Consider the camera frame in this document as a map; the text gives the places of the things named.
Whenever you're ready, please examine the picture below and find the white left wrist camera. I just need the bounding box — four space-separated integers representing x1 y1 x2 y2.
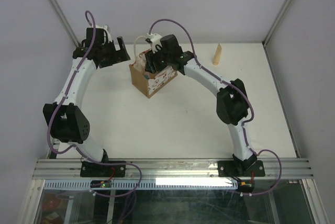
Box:
96 25 112 41

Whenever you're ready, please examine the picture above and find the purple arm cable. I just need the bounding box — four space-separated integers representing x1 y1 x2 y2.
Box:
148 18 283 197
46 10 143 198

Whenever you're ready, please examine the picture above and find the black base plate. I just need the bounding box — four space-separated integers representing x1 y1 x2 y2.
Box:
80 161 126 178
217 160 265 177

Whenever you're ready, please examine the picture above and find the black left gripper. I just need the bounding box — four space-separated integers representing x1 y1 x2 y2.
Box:
99 36 130 68

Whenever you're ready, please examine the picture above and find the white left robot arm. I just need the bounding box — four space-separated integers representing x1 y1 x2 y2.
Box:
43 25 130 176

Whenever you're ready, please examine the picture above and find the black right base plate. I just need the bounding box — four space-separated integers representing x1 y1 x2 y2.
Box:
217 160 265 177

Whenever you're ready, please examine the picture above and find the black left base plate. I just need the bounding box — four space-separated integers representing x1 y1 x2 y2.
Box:
80 161 126 178

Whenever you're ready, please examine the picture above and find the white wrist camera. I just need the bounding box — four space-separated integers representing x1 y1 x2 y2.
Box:
96 25 112 41
145 33 162 53

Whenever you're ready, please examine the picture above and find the slotted cable duct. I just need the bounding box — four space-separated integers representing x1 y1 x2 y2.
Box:
44 177 238 191

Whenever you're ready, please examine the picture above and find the aluminium front rail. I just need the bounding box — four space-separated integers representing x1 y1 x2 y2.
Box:
32 158 314 180

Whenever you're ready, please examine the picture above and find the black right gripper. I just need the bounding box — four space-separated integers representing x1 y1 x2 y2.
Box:
144 43 172 73

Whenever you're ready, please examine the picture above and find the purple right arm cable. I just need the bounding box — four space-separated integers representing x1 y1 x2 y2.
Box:
148 18 283 197

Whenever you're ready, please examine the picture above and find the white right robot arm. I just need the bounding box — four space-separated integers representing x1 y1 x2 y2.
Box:
145 33 257 175

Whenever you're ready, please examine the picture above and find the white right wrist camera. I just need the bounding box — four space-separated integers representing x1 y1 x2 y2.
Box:
145 33 162 53

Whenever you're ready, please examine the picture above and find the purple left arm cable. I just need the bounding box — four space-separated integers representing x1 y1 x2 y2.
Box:
46 10 143 198

